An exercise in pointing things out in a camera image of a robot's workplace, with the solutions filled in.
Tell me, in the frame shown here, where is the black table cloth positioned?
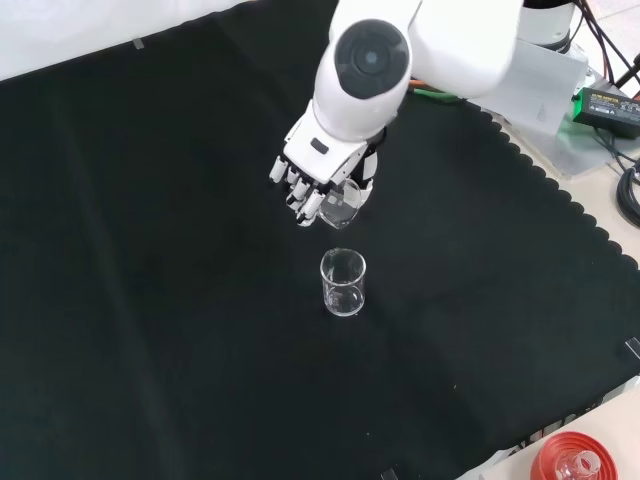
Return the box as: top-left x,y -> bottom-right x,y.
0,0 -> 640,480

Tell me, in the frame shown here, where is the black coiled cable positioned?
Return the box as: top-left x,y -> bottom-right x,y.
616,163 -> 640,227

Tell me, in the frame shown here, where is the red cable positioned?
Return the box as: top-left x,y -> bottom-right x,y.
593,0 -> 617,84

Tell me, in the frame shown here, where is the red ribbed round funnel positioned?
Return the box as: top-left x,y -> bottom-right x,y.
530,431 -> 622,480

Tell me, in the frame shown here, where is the black power supply green edge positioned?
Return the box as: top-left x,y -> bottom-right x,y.
570,86 -> 640,127

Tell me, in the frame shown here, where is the clear glass beaker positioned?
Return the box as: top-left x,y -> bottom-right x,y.
318,179 -> 363,231
319,248 -> 368,318

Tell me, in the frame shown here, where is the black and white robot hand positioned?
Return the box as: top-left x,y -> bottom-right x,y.
268,99 -> 389,229

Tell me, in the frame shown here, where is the small clear glass flask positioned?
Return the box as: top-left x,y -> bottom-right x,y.
556,453 -> 602,480

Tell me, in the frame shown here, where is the orange and green cable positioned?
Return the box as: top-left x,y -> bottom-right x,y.
408,77 -> 467,105

